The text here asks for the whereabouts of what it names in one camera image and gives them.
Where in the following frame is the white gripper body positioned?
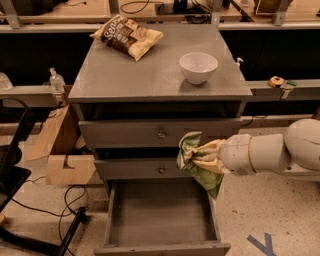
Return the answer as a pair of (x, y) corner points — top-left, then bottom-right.
(219, 134), (256, 176)

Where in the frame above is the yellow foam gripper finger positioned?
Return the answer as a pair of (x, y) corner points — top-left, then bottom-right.
(194, 159), (225, 174)
(196, 139), (225, 158)

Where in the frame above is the green jalapeno chip bag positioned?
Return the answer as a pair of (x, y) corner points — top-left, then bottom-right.
(176, 131), (224, 199)

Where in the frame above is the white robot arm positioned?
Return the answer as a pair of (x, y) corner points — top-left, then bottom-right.
(193, 119), (320, 182)

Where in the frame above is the grey drawer cabinet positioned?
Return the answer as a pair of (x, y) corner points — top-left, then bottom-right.
(67, 22), (253, 256)

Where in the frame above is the grey bottom drawer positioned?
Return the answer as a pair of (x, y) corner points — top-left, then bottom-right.
(94, 178), (231, 256)

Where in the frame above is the grey drawer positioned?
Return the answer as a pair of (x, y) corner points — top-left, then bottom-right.
(94, 178), (231, 256)
(95, 158), (190, 180)
(79, 118), (242, 149)

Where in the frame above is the grey top drawer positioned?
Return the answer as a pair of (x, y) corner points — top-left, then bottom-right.
(79, 118), (242, 149)

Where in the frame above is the grey middle drawer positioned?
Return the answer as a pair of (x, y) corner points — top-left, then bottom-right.
(95, 158), (190, 180)

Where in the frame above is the yellow brown chip bag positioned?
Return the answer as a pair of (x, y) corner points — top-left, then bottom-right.
(91, 14), (163, 61)

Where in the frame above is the white bowl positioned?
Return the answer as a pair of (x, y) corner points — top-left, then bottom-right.
(179, 52), (218, 84)

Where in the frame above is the small white pump bottle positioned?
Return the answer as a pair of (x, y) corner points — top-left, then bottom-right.
(236, 57), (244, 69)

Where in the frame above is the green small object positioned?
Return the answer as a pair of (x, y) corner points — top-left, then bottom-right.
(287, 80), (297, 86)

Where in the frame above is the cardboard box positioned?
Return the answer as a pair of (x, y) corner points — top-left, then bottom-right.
(26, 103), (99, 185)

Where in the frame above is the clear sanitizer bottle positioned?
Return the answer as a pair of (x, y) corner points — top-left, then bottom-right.
(49, 68), (65, 93)

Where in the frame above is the black floor cable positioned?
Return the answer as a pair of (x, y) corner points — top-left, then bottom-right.
(11, 175), (90, 256)

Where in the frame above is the black stand frame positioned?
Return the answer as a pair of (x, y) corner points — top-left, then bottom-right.
(0, 97), (87, 256)

